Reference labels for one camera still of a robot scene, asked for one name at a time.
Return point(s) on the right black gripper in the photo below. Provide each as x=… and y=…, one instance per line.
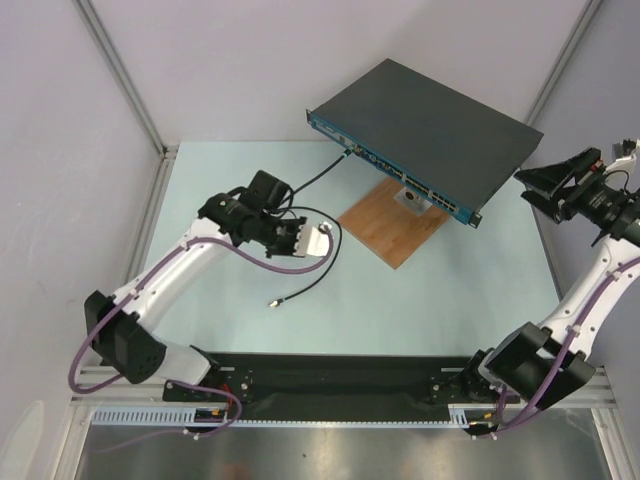
x=573, y=187

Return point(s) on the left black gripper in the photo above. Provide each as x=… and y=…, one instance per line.
x=290, y=249

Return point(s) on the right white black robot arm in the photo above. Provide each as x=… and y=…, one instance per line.
x=544, y=363

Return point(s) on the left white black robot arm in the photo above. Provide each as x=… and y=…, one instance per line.
x=121, y=326

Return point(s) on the brown wooden board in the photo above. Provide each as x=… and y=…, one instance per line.
x=388, y=229

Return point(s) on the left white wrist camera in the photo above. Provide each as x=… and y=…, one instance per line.
x=313, y=240

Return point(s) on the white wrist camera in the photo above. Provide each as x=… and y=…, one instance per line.
x=313, y=240
x=624, y=156

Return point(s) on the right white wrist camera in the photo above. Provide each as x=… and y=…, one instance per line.
x=624, y=156

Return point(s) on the blue black network switch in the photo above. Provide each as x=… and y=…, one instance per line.
x=448, y=148

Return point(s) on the metal switch stand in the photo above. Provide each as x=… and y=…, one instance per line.
x=413, y=202

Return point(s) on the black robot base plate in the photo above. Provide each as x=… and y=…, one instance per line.
x=360, y=385

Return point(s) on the right aluminium frame post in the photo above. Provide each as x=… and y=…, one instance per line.
x=577, y=34

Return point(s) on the aluminium frame post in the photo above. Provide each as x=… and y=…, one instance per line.
x=577, y=34
x=108, y=50

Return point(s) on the aluminium frame rail front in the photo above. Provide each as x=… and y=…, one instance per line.
x=596, y=394

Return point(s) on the white slotted cable duct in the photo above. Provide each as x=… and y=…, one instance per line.
x=208, y=417

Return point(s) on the left aluminium frame post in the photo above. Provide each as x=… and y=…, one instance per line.
x=108, y=50

